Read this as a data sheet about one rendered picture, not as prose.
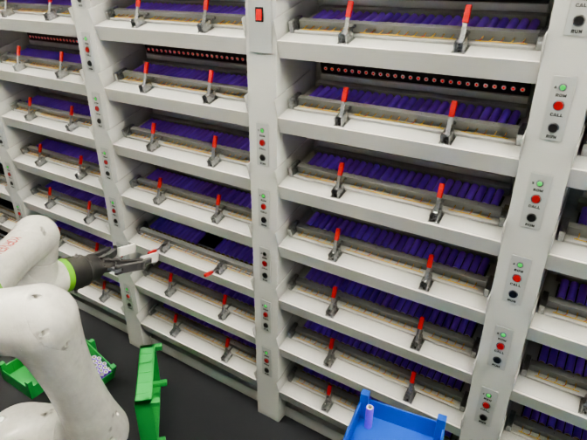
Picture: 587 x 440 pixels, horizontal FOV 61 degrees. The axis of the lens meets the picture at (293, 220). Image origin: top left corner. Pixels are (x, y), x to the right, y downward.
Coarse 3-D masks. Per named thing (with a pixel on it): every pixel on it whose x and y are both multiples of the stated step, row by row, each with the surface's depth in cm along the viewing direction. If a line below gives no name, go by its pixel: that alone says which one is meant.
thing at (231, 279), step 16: (144, 224) 193; (128, 240) 191; (144, 240) 189; (160, 256) 183; (176, 256) 180; (192, 256) 178; (192, 272) 177; (224, 272) 169; (240, 272) 168; (240, 288) 165
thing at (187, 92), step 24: (168, 48) 166; (120, 72) 167; (144, 72) 156; (168, 72) 162; (192, 72) 159; (216, 72) 157; (240, 72) 152; (120, 96) 163; (144, 96) 156; (168, 96) 152; (192, 96) 150; (216, 96) 146; (240, 96) 142; (240, 120) 140
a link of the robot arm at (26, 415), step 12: (12, 408) 110; (24, 408) 110; (36, 408) 110; (48, 408) 110; (0, 420) 107; (12, 420) 107; (24, 420) 107; (36, 420) 107; (48, 420) 107; (0, 432) 104; (12, 432) 104; (24, 432) 105; (36, 432) 105; (48, 432) 105
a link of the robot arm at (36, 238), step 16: (16, 224) 120; (32, 224) 118; (48, 224) 122; (16, 240) 109; (32, 240) 113; (48, 240) 119; (0, 256) 101; (16, 256) 105; (32, 256) 111; (48, 256) 122; (0, 272) 96; (16, 272) 102
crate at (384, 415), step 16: (368, 400) 118; (352, 416) 115; (384, 416) 120; (400, 416) 118; (416, 416) 116; (352, 432) 116; (368, 432) 117; (384, 432) 118; (400, 432) 118; (416, 432) 118; (432, 432) 116
